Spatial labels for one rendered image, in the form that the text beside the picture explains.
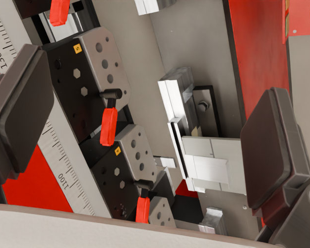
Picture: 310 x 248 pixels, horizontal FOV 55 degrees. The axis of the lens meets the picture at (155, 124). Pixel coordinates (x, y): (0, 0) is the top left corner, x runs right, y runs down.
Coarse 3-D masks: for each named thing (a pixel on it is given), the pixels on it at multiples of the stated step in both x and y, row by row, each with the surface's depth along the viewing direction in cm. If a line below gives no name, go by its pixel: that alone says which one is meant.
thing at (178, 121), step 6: (174, 120) 83; (180, 120) 83; (174, 126) 84; (180, 126) 83; (174, 132) 85; (180, 132) 83; (174, 138) 85; (180, 138) 84; (174, 144) 86; (180, 150) 87; (180, 156) 88; (180, 162) 89; (186, 174) 91
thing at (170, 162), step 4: (156, 156) 92; (160, 156) 91; (164, 156) 91; (156, 160) 93; (160, 160) 92; (164, 160) 91; (168, 160) 90; (172, 160) 89; (156, 164) 94; (160, 164) 93; (164, 164) 92; (168, 164) 91; (172, 164) 90
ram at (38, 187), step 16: (0, 0) 37; (0, 16) 37; (16, 16) 39; (16, 32) 39; (16, 48) 39; (64, 128) 46; (64, 144) 46; (32, 160) 41; (80, 160) 49; (32, 176) 42; (48, 176) 44; (80, 176) 49; (16, 192) 40; (32, 192) 42; (48, 192) 44; (96, 192) 52; (48, 208) 44; (64, 208) 46; (96, 208) 52
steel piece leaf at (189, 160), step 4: (188, 156) 85; (192, 156) 85; (188, 160) 86; (192, 160) 86; (188, 164) 87; (192, 164) 86; (188, 168) 88; (192, 168) 87; (188, 172) 89; (192, 172) 88; (192, 176) 89; (196, 176) 88
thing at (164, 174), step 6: (162, 174) 77; (168, 174) 81; (156, 180) 76; (162, 180) 77; (168, 180) 79; (156, 186) 74; (162, 186) 77; (168, 186) 79; (162, 192) 77; (168, 192) 79; (174, 192) 84; (168, 198) 79; (174, 198) 82
